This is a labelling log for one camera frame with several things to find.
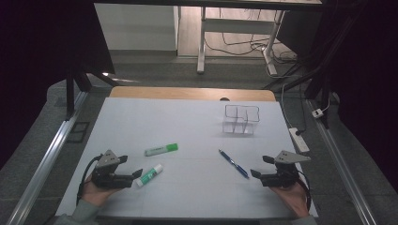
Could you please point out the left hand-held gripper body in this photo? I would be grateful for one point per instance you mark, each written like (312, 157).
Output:
(108, 175)

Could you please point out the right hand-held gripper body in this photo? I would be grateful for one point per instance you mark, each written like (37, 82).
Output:
(283, 175)

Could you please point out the white green glue stick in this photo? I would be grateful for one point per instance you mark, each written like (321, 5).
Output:
(149, 175)

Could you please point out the blue pen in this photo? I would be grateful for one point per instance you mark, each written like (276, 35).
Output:
(234, 164)

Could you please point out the green highlighter marker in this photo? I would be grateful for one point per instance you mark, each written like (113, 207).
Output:
(161, 149)

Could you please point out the clear plastic organizer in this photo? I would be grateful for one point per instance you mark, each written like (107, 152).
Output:
(241, 123)

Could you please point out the person's left hand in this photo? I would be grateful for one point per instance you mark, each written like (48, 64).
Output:
(97, 193)

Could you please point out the person's right hand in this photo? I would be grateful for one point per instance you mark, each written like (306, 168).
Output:
(291, 198)

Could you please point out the white power strip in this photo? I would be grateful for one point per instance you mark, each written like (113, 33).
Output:
(298, 140)

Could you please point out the small white adapter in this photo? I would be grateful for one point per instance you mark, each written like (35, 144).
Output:
(317, 113)

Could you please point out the white table mat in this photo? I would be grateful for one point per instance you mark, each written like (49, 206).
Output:
(187, 125)

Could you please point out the black metal stand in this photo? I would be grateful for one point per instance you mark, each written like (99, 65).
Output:
(70, 93)

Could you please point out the wooden desk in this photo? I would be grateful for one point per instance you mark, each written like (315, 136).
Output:
(187, 93)

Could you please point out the aluminium rail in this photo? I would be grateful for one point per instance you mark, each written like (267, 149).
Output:
(47, 162)
(341, 168)

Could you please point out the white desk frame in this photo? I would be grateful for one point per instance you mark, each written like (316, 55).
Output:
(237, 25)

